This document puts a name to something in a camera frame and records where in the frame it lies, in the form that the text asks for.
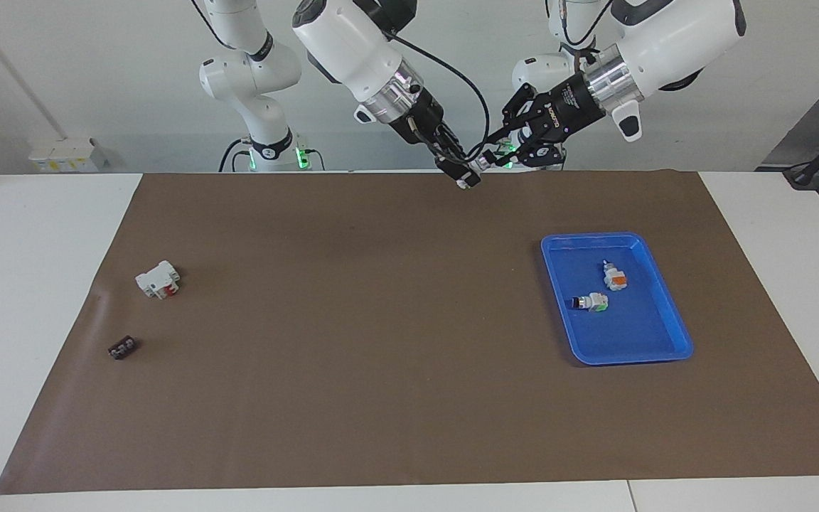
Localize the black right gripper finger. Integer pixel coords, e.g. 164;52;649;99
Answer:
427;122;466;161
437;158;481;189

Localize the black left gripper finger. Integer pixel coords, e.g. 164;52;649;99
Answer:
484;128;563;170
502;84;538;129

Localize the brown table mat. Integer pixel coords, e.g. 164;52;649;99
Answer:
0;171;819;495

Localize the blue plastic tray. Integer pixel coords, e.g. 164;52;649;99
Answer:
540;232;695;366

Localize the white red circuit breaker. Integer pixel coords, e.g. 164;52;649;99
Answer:
135;260;181;300

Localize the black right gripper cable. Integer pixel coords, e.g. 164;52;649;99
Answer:
381;32;491;161

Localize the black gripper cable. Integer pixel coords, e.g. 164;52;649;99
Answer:
547;0;618;50
381;32;491;161

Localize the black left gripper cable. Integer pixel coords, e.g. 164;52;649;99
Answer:
547;0;618;50

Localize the black base power cable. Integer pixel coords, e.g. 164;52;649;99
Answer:
218;139;248;173

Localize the white wall box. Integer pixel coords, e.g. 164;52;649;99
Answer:
29;138;109;174

